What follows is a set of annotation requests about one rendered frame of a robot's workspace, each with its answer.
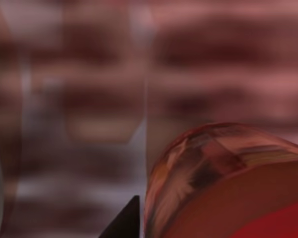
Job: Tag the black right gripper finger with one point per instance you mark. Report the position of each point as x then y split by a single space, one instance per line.
127 221

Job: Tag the red glossy rounded object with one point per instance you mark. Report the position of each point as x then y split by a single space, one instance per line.
226 188

